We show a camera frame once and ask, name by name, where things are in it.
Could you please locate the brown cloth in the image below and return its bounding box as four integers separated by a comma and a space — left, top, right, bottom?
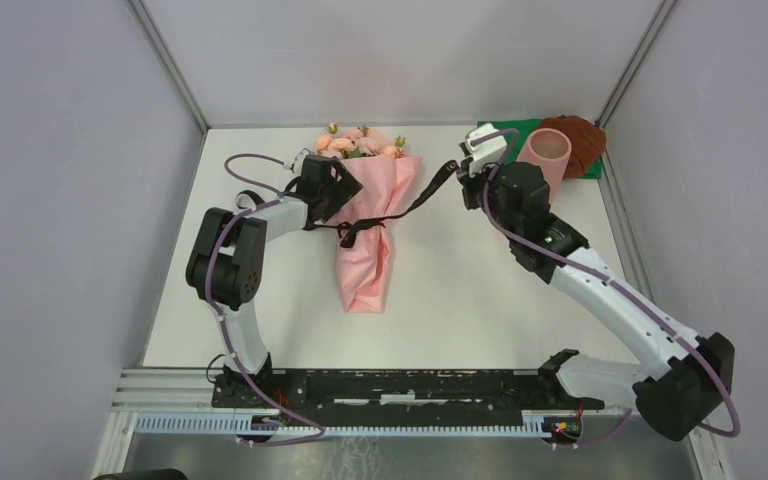
537, 115, 607, 180

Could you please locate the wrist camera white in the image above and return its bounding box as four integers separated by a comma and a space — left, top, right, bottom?
465, 128, 507, 169
284, 148, 311, 173

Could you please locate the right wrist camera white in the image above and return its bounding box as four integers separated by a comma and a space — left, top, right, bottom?
465, 128, 507, 169

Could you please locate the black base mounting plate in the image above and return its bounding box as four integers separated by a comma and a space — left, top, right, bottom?
210, 368, 605, 429

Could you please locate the pink flower bouquet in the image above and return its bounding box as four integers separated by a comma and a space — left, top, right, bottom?
314, 123, 423, 314

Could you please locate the pink cylindrical vase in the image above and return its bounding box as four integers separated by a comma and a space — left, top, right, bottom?
516, 128, 572, 205

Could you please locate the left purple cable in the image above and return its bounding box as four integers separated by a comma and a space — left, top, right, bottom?
203, 153, 327, 448

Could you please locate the black ribbon gold lettering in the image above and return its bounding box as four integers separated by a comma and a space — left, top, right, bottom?
307, 158, 461, 250

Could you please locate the green cloth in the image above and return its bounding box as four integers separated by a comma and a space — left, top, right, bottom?
476, 119, 604, 181

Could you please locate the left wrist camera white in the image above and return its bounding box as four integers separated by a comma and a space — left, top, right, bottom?
284, 148, 311, 173

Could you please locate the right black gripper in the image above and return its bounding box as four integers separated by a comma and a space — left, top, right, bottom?
458, 152, 521, 240

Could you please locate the blue slotted cable duct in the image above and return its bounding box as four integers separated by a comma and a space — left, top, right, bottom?
134, 413, 551, 440

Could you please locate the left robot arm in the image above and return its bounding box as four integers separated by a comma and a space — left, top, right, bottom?
185, 150, 363, 408

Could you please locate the aluminium rail frame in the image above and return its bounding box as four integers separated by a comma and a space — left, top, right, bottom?
113, 369, 622, 415

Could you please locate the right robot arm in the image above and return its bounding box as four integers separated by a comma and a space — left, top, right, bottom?
456, 158, 742, 441

